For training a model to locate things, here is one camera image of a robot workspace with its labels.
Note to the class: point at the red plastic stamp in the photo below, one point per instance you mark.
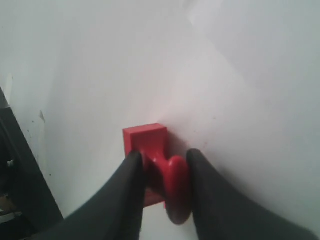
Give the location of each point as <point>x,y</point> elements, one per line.
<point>168,178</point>

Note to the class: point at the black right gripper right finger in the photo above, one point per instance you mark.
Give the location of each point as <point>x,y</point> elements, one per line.
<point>221,212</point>

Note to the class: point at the black frame at table edge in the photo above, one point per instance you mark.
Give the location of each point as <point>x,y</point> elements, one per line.
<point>22,183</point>

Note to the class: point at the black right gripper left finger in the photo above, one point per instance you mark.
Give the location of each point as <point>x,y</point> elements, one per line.
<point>115,212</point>

